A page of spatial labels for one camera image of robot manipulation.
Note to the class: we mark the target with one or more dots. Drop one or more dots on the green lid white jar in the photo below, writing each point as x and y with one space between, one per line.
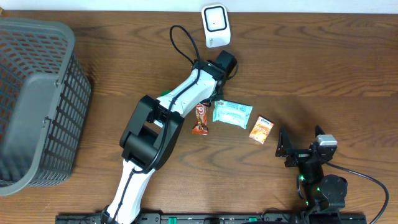
165 92

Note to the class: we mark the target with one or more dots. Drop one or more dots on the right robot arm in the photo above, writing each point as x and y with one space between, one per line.
323 194

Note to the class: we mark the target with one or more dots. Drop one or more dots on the white barcode scanner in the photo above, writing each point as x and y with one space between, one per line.
216 25

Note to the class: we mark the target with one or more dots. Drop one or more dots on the teal wet wipes pack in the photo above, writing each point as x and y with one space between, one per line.
232 113

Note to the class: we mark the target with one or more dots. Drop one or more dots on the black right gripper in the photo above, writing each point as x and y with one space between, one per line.
299 155

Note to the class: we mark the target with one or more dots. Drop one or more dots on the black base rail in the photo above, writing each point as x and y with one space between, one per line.
156 218

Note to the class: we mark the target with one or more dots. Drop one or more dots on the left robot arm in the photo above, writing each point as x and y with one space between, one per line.
152 132

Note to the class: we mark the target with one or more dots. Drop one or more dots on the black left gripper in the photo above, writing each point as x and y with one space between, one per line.
209 103

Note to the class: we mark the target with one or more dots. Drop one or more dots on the red snack package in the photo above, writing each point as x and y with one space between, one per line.
201 112

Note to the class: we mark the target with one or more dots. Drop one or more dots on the orange tissue pack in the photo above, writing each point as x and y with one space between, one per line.
261 130

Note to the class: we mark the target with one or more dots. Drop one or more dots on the grey plastic mesh basket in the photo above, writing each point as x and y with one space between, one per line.
45 96

